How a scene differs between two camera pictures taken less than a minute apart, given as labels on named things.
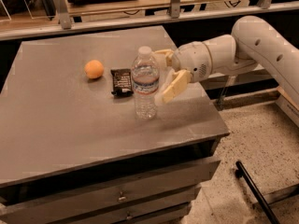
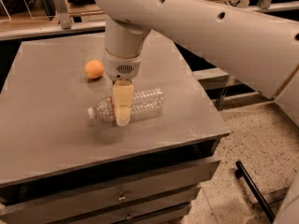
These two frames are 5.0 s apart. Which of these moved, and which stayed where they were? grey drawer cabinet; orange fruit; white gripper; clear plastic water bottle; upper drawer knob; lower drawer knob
Moved: white gripper; clear plastic water bottle
Stayed: lower drawer knob; orange fruit; upper drawer knob; grey drawer cabinet
